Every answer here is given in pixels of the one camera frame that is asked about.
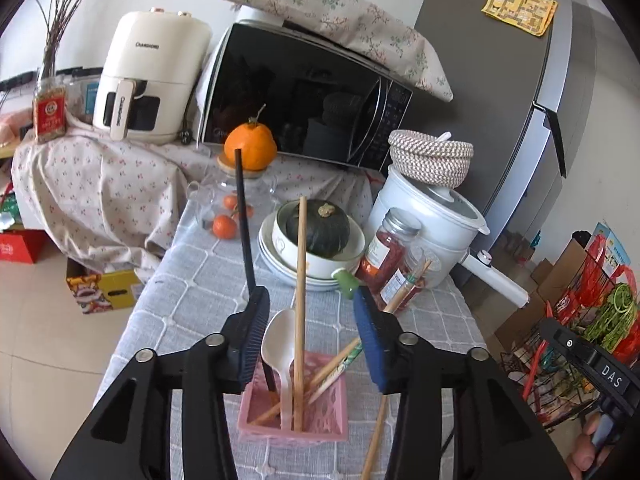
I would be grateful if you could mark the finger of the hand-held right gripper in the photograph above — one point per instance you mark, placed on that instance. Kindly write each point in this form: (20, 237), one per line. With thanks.
(562, 337)

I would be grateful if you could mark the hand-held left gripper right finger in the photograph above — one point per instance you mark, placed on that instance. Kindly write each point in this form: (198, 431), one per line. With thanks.
(372, 345)

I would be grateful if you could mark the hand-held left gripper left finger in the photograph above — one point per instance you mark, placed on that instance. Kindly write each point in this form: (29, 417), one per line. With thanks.
(252, 340)

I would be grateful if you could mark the white plastic spoon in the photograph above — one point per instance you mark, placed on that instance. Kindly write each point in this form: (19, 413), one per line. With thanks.
(277, 340)

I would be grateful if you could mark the green patterned wooden chopstick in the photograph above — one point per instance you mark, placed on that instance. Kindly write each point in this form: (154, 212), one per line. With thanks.
(330, 382)
(335, 365)

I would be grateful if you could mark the pink perforated utensil holder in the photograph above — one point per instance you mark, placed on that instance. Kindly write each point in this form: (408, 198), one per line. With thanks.
(325, 410)

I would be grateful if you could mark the black chopstick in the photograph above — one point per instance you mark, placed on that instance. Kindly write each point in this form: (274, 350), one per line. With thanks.
(243, 220)

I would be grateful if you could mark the person's right hand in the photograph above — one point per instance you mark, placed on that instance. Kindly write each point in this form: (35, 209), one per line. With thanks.
(580, 455)

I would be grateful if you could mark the brown cardboard box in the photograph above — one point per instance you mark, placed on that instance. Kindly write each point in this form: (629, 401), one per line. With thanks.
(515, 325)
(565, 270)

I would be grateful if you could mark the green leafy vegetables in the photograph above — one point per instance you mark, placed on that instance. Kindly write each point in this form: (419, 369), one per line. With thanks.
(615, 310)

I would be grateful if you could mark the clear jar of red chilies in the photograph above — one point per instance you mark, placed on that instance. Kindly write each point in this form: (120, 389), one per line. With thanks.
(382, 255)
(426, 292)

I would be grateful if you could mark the red plastic bag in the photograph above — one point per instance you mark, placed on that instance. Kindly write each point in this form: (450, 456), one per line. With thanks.
(597, 270)

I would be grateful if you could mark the small tangerine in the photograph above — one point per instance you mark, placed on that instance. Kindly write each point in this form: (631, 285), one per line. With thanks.
(230, 202)
(248, 211)
(223, 226)

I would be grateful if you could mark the dark green kabocha squash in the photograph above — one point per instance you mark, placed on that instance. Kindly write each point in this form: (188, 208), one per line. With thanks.
(325, 235)

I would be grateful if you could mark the white electric pot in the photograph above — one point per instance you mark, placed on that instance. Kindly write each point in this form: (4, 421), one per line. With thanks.
(440, 240)

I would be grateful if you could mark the glass teapot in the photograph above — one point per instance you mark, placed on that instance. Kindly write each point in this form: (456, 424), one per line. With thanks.
(210, 195)

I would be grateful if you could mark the yellow printed cardboard box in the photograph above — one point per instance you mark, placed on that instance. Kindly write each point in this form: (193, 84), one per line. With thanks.
(105, 290)

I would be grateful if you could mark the large orange with stem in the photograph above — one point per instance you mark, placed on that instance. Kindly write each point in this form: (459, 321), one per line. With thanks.
(250, 145)

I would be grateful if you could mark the black power plug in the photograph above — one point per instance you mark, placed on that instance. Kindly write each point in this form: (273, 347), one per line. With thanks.
(185, 136)

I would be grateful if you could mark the white small-flower tablecloth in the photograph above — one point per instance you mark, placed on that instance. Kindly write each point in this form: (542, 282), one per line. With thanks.
(100, 185)

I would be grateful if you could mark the black microwave oven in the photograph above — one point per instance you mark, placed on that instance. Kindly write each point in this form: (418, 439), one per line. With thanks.
(300, 95)

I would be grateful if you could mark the red box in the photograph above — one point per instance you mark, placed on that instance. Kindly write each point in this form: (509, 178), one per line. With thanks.
(20, 247)

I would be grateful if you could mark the grey refrigerator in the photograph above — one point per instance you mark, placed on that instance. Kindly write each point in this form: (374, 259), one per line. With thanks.
(490, 85)

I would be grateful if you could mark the glass jar with red label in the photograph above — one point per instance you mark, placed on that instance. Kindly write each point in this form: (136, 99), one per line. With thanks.
(50, 115)

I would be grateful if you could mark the clear plastic container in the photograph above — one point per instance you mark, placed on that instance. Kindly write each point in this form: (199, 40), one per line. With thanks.
(80, 90)

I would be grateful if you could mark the cream air fryer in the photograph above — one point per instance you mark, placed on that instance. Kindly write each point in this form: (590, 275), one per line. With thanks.
(150, 50)

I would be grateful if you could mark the yellow paper flyer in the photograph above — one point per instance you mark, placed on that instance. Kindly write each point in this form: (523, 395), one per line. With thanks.
(520, 5)

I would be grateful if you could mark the floral cloth cover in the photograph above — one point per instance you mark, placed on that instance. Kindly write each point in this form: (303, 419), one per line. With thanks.
(325, 5)

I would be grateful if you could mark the dried twigs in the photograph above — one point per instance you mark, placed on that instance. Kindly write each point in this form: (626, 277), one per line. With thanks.
(60, 25)

